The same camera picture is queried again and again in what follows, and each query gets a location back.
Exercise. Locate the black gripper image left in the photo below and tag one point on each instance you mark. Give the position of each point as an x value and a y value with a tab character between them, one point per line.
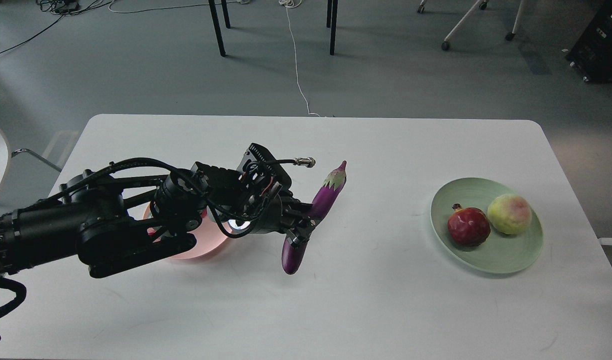
237	206

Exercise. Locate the purple eggplant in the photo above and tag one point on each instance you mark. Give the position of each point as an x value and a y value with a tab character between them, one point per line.
332	186

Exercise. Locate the red pomegranate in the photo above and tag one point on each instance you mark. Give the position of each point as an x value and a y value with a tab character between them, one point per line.
468	226

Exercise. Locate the yellow-green guava fruit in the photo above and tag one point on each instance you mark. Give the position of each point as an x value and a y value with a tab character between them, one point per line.
510	214

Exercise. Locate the pink plate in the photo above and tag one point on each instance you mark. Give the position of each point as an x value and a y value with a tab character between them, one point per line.
208	236

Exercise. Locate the black table leg right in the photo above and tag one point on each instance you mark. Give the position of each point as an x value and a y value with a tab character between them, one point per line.
331	20

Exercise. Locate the black table leg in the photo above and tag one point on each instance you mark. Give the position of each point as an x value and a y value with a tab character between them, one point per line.
217	25
331	20

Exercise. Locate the black table leg left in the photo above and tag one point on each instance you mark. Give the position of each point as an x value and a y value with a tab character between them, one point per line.
217	25

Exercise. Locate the black equipment case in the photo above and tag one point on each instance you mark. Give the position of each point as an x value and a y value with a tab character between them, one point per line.
592	53

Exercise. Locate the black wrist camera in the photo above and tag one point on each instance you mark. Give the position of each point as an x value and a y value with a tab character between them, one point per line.
260	167

